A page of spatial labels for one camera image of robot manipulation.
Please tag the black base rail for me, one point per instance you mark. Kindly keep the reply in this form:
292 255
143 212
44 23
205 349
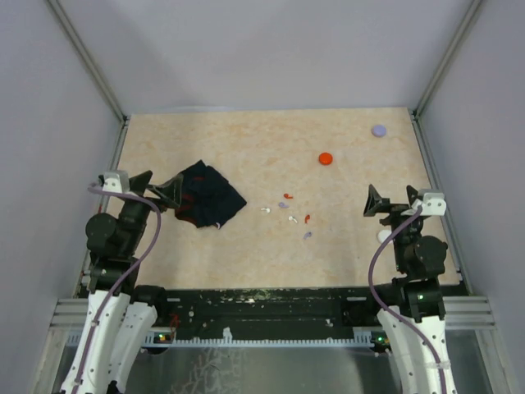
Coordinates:
257 314

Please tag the white charging case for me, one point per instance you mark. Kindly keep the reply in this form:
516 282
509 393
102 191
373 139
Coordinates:
384 235

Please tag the aluminium frame post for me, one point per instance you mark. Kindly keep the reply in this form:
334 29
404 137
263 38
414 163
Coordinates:
461 33
86 58

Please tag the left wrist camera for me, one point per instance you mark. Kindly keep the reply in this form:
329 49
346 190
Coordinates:
116 182

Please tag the purple charging case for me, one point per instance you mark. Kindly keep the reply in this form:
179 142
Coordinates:
379 131

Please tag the left aluminium frame post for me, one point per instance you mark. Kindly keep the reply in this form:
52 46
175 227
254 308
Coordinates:
86 58

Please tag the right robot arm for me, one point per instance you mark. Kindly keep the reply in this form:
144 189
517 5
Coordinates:
411 310

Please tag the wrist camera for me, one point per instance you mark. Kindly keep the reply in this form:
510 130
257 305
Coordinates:
116 182
431 203

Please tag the orange charging case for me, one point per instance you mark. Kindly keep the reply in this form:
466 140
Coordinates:
325 158

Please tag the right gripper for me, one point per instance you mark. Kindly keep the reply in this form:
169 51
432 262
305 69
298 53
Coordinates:
375 203

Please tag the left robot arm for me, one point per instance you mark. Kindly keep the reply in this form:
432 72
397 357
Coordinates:
120 313

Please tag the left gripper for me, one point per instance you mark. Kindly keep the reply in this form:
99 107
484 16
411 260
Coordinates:
170 191

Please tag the dark navy cloth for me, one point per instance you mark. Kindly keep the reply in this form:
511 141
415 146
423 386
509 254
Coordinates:
207 197

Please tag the right aluminium frame post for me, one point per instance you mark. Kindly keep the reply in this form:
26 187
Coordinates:
461 33

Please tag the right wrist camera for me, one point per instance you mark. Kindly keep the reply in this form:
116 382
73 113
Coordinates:
431 203

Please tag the white cable duct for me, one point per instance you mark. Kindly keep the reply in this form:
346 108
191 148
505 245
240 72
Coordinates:
152 340

